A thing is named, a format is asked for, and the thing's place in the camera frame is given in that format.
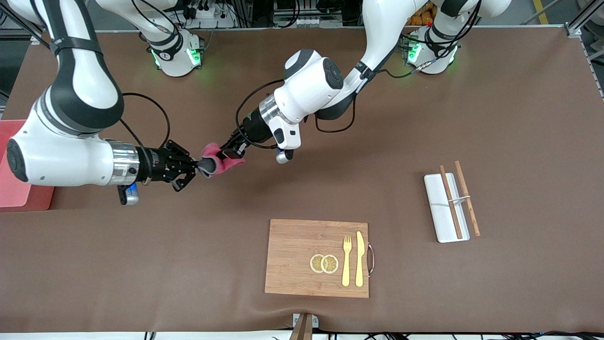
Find red and grey cloth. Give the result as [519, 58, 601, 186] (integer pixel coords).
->
[201, 143, 246, 178]

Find white connector block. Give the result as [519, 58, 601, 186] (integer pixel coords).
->
[274, 17, 343, 28]

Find white power strip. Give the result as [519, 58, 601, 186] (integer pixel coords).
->
[182, 5, 236, 29]

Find bamboo cutting board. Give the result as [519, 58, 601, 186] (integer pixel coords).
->
[264, 219, 375, 299]

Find pink plastic bin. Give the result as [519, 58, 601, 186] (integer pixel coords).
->
[0, 119, 55, 212]

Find yellow plastic fork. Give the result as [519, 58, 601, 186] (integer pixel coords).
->
[342, 235, 352, 287]

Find yellow plastic knife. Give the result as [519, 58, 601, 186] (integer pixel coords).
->
[355, 231, 365, 288]

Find grey metal mounting plate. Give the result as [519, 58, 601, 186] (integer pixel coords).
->
[292, 313, 319, 329]

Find orange snack bags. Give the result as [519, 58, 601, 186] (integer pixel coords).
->
[408, 2, 435, 27]

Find white rectangular tray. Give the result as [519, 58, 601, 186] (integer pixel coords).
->
[423, 172, 471, 244]

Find brown wooden chopstick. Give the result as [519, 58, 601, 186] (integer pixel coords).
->
[439, 165, 464, 239]
[454, 161, 481, 237]

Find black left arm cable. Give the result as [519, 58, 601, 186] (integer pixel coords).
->
[235, 79, 285, 149]

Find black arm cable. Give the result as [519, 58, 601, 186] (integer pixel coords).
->
[118, 92, 171, 152]
[235, 79, 285, 149]

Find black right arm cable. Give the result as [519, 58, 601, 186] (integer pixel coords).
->
[118, 92, 171, 152]

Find brown camera pole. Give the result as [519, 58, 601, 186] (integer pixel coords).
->
[289, 314, 313, 340]

